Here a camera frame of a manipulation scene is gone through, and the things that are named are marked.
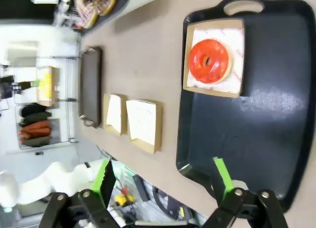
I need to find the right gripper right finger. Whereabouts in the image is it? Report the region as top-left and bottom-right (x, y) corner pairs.
(203, 156), (289, 228)

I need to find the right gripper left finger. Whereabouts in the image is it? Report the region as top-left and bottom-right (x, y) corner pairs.
(42, 158), (117, 228)

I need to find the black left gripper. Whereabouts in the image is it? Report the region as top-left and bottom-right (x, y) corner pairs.
(0, 76), (40, 99)

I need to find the brown cardboard box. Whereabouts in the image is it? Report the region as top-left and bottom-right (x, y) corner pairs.
(36, 66), (61, 108)
(103, 93), (129, 137)
(182, 18), (246, 99)
(125, 99), (164, 155)

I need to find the chocolate sprinkled donut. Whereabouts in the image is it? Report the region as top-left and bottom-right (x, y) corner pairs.
(91, 0), (119, 17)
(77, 5), (100, 29)

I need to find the white printed paper liner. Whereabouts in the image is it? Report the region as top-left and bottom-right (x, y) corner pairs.
(125, 100), (158, 146)
(187, 28), (245, 94)
(106, 94), (122, 135)

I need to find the red glazed donut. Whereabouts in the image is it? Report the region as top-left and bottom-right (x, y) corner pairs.
(188, 38), (234, 85)

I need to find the brown plastic tray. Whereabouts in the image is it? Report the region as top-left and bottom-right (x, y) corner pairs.
(78, 46), (103, 129)

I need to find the dark donut serving tray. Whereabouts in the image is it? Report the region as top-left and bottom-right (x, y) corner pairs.
(93, 0), (132, 26)

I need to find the person right hand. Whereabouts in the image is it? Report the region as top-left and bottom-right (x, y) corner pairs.
(76, 0), (93, 17)

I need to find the folded black garment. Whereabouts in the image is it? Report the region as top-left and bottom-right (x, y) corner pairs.
(19, 103), (53, 118)

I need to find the small yellow object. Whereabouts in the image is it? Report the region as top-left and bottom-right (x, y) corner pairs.
(114, 193), (136, 207)

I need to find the folded orange garment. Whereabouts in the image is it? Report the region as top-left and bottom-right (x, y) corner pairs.
(19, 120), (52, 138)

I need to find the folded olive garment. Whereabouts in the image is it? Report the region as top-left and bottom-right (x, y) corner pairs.
(19, 136), (52, 148)

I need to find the metal wire shelf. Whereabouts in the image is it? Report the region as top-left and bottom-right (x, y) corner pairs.
(12, 56), (80, 150)

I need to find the dark plastic tray with handles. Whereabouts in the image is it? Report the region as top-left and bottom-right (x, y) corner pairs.
(175, 0), (316, 214)

